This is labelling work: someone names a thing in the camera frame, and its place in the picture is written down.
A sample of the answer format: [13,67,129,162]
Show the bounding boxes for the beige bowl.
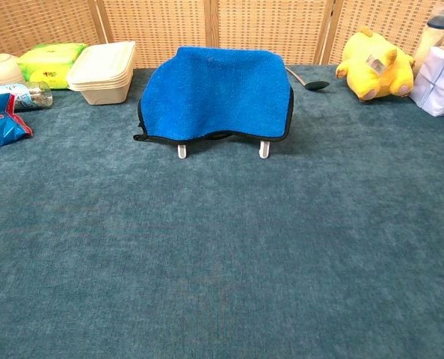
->
[0,53,25,90]

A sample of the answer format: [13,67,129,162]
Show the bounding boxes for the beige lidded lunch box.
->
[66,40,137,106]

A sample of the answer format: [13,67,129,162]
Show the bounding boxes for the clear plastic bottle blue label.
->
[0,81,54,112]

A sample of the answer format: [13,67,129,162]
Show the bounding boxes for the yellow plush toy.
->
[335,25,416,103]

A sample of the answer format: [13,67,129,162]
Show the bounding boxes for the dark metal spoon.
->
[285,66,330,92]

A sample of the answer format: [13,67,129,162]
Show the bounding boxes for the woven wooden folding screen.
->
[0,0,444,70]

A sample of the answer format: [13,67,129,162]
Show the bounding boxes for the blue towel with black trim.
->
[133,46,295,144]

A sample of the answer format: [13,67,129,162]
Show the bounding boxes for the white blue wet wipes pack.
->
[408,41,444,117]

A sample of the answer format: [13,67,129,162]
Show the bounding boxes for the green tissue pack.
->
[16,42,88,90]

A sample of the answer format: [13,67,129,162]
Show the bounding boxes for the baby bottle with blue cap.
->
[412,4,444,76]

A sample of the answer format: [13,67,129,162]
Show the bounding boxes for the metal wire rack white feet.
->
[176,140,271,160]

